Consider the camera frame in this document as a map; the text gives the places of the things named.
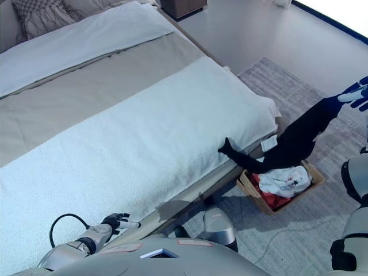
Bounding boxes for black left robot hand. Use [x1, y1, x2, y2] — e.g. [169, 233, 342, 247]
[99, 212, 142, 235]

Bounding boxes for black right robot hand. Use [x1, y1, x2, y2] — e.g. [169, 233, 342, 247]
[338, 76, 368, 112]

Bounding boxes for black garment with white tag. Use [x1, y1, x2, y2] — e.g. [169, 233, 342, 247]
[217, 94, 344, 175]

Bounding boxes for bed with white blanket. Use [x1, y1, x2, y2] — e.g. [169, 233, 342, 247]
[0, 56, 278, 270]

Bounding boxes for brown open basket box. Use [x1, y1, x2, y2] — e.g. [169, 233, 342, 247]
[236, 159, 326, 216]

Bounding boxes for grey robot torso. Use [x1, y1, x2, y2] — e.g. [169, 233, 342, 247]
[0, 237, 275, 276]

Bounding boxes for grey woven rug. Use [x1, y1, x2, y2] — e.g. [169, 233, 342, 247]
[155, 56, 368, 276]

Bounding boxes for silver right robot leg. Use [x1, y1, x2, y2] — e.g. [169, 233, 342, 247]
[202, 206, 239, 254]

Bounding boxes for white printed garment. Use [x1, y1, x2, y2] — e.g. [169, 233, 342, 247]
[258, 166, 313, 198]

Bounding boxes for red garment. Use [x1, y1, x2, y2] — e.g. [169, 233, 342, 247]
[248, 172, 292, 211]

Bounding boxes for beige duvet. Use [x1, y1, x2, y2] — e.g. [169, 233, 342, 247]
[0, 31, 215, 168]

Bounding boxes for white pillow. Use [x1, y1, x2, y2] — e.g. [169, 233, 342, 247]
[0, 0, 176, 98]

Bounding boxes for dark wooden nightstand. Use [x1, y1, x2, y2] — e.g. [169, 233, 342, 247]
[160, 0, 208, 20]

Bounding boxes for beige pillow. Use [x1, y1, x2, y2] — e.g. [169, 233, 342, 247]
[0, 0, 29, 54]
[62, 0, 139, 18]

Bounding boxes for grey tasselled pillow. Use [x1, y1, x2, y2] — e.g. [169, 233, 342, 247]
[11, 0, 85, 41]

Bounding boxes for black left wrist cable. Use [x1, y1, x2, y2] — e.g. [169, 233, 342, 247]
[49, 213, 89, 249]

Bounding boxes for brown bed frame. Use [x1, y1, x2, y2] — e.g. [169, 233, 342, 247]
[109, 0, 284, 251]

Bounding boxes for thin black floor cable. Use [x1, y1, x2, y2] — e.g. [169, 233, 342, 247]
[257, 223, 305, 257]

